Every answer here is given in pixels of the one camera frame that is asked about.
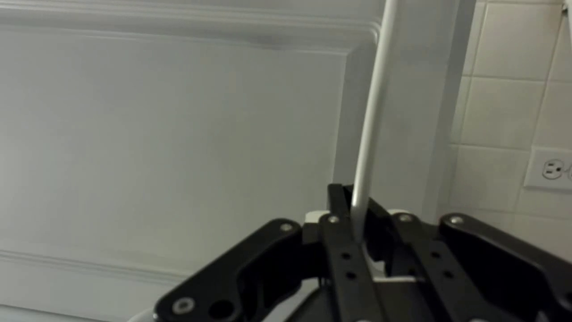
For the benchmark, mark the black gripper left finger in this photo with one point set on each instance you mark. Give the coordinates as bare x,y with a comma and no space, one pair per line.
252,277

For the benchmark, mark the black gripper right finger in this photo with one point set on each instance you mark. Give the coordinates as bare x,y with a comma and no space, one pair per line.
470,270

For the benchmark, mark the right upper cabinet door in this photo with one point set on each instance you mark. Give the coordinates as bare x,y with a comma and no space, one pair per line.
141,137

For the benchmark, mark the white wall outlet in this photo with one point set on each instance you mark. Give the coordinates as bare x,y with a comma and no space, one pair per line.
548,168

